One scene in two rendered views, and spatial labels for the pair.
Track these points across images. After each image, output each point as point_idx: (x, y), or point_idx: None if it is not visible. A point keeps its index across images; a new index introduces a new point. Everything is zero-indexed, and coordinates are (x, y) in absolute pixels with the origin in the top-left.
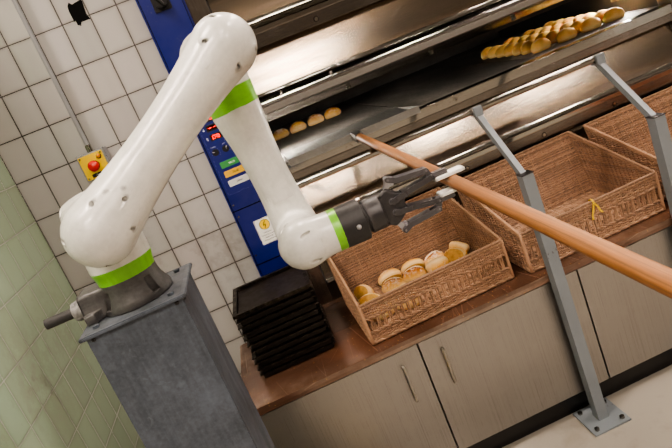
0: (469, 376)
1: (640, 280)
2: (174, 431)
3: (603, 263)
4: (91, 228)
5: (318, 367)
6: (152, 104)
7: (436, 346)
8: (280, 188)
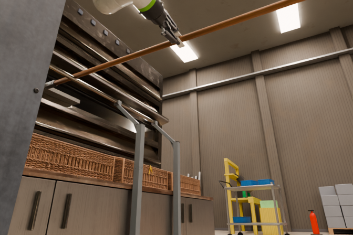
0: (73, 230)
1: None
2: None
3: None
4: None
5: None
6: None
7: (66, 191)
8: None
